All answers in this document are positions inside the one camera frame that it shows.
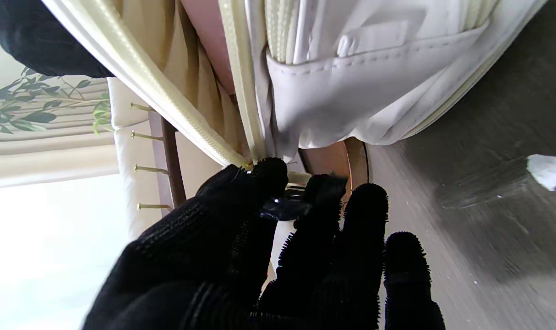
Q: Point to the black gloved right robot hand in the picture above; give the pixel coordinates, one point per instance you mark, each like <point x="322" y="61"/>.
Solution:
<point x="40" y="36"/>

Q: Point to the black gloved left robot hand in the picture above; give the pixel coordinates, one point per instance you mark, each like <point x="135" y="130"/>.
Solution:
<point x="204" y="256"/>

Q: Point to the cream handbag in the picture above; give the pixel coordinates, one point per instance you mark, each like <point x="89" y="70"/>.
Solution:
<point x="351" y="91"/>

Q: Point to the dark wooden jewelry stand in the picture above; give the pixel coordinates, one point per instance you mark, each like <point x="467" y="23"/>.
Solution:
<point x="173" y="160"/>

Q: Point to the dark green leafy plant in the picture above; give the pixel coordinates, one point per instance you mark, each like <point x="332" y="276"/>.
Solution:
<point x="40" y="117"/>

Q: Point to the beige curtain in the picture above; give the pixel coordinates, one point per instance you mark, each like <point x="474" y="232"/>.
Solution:
<point x="44" y="156"/>

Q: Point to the white paper scrap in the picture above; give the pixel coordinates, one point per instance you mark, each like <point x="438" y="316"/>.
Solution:
<point x="550" y="170"/>

